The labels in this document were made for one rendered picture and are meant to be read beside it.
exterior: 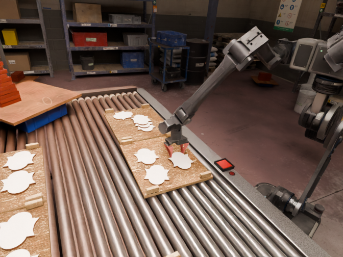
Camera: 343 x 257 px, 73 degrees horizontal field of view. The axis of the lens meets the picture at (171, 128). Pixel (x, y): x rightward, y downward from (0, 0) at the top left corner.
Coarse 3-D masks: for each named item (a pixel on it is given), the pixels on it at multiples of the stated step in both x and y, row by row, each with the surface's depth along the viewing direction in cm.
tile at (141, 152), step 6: (138, 150) 124; (144, 150) 124; (150, 150) 125; (138, 156) 120; (144, 156) 120; (150, 156) 120; (156, 156) 121; (138, 162) 116; (144, 162) 116; (150, 162) 116
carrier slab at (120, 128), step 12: (144, 108) 172; (108, 120) 152; (120, 120) 153; (132, 120) 154; (156, 120) 157; (120, 132) 141; (132, 132) 142; (144, 132) 143; (156, 132) 144; (120, 144) 130
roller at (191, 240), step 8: (104, 104) 178; (160, 200) 101; (168, 200) 99; (168, 208) 96; (176, 208) 96; (176, 216) 92; (176, 224) 90; (184, 224) 89; (184, 232) 86; (192, 232) 87; (192, 240) 83; (192, 248) 82; (200, 248) 81; (200, 256) 79; (208, 256) 79
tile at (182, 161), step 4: (176, 152) 124; (180, 152) 124; (172, 156) 121; (176, 156) 121; (180, 156) 122; (184, 156) 122; (172, 160) 118; (176, 160) 118; (180, 160) 119; (184, 160) 119; (188, 160) 119; (176, 164) 116; (180, 164) 116; (184, 164) 116; (188, 164) 117; (180, 168) 114; (184, 168) 114; (188, 168) 115
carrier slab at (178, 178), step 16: (144, 144) 131; (160, 144) 132; (176, 144) 133; (128, 160) 118; (160, 160) 120; (192, 160) 121; (144, 176) 108; (176, 176) 110; (192, 176) 110; (144, 192) 99; (160, 192) 101
